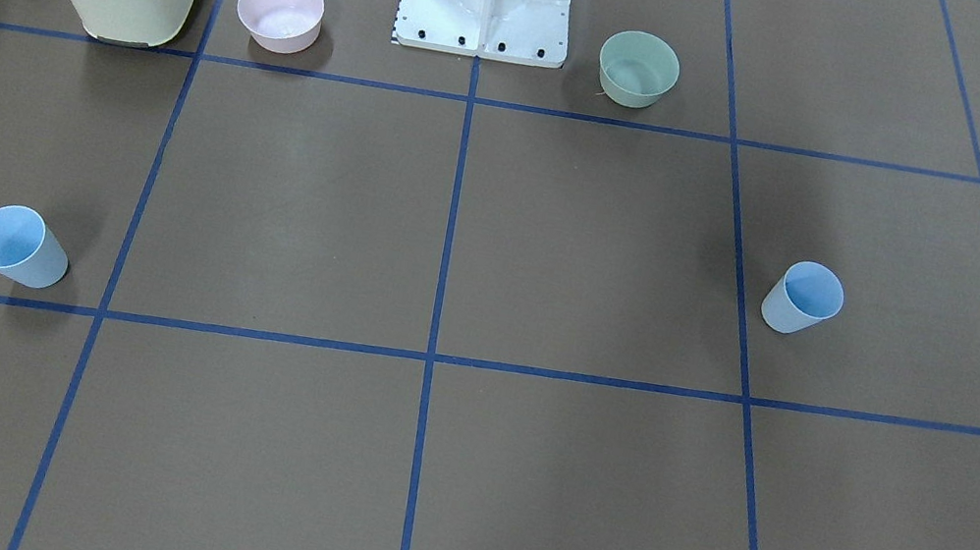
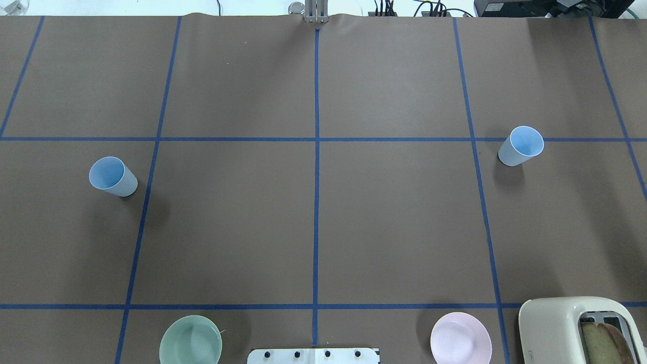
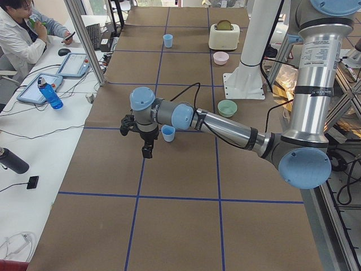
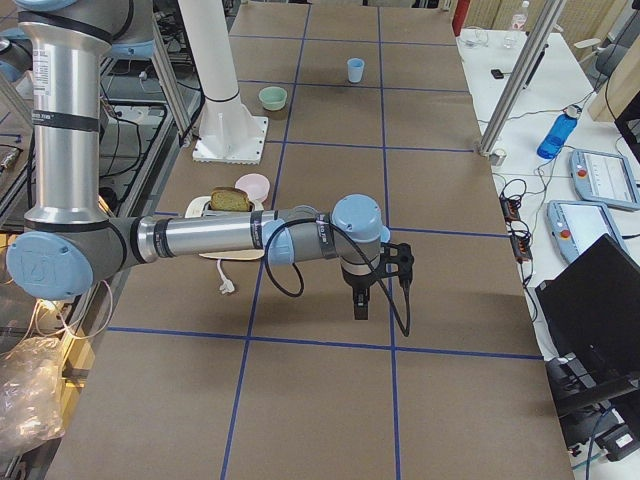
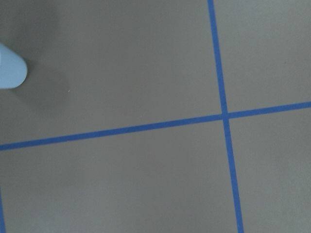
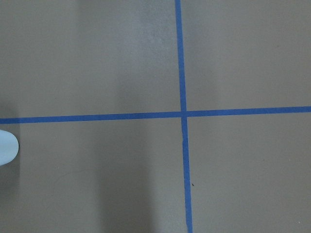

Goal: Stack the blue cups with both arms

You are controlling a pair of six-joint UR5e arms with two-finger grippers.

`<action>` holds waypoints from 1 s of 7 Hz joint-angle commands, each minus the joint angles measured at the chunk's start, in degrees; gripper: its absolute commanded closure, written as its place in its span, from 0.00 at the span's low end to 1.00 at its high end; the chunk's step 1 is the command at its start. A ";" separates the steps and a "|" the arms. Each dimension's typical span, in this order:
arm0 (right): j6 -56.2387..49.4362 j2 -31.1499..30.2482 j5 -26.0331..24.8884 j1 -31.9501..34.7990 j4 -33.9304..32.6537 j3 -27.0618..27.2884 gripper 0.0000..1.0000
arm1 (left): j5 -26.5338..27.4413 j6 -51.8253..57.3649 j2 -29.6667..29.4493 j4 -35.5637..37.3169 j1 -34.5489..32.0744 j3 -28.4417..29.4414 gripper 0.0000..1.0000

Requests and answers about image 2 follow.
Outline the blue cup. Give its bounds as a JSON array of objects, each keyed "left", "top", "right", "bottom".
[
  {"left": 497, "top": 126, "right": 544, "bottom": 167},
  {"left": 88, "top": 156, "right": 138, "bottom": 197}
]

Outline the metal clamp at table edge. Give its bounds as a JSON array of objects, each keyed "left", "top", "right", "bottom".
[{"left": 303, "top": 0, "right": 330, "bottom": 23}]

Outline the pink bowl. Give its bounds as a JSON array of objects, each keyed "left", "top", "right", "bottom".
[{"left": 430, "top": 312, "right": 492, "bottom": 363}]

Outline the green bowl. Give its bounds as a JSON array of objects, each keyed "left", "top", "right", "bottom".
[{"left": 159, "top": 315, "right": 223, "bottom": 363}]

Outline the cream toaster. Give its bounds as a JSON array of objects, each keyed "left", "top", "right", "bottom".
[{"left": 518, "top": 296, "right": 645, "bottom": 363}]

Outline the bread slice in toaster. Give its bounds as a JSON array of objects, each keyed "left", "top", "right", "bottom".
[{"left": 581, "top": 322, "right": 635, "bottom": 363}]

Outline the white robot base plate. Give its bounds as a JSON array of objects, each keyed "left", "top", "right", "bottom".
[{"left": 247, "top": 348, "right": 381, "bottom": 363}]

